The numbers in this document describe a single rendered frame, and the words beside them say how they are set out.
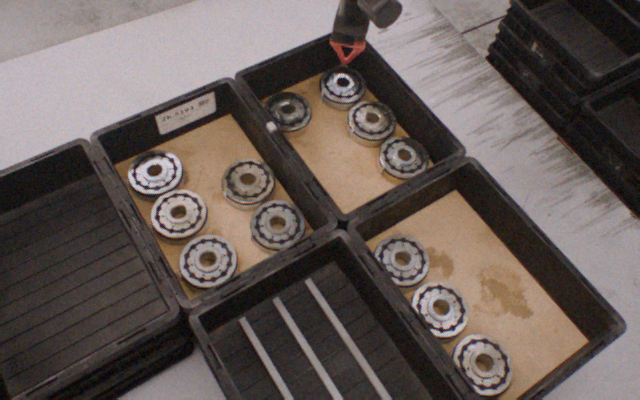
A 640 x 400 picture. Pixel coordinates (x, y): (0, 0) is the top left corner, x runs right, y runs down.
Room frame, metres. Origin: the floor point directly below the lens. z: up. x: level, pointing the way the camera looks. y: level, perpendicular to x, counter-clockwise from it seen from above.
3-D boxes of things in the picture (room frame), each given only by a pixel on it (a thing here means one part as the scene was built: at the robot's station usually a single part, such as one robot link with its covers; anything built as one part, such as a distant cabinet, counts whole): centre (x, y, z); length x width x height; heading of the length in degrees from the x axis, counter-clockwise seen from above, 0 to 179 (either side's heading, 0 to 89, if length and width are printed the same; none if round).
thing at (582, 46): (1.49, -0.76, 0.37); 0.40 x 0.30 x 0.45; 37
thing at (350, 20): (0.86, -0.02, 1.07); 0.10 x 0.07 x 0.07; 176
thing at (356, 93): (0.85, -0.02, 0.86); 0.10 x 0.10 x 0.01
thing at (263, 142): (0.52, 0.20, 0.87); 0.40 x 0.30 x 0.11; 40
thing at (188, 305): (0.52, 0.20, 0.92); 0.40 x 0.30 x 0.02; 40
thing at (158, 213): (0.48, 0.25, 0.86); 0.10 x 0.10 x 0.01
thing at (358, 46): (0.84, -0.02, 1.00); 0.07 x 0.07 x 0.09; 86
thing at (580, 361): (0.41, -0.29, 0.92); 0.40 x 0.30 x 0.02; 40
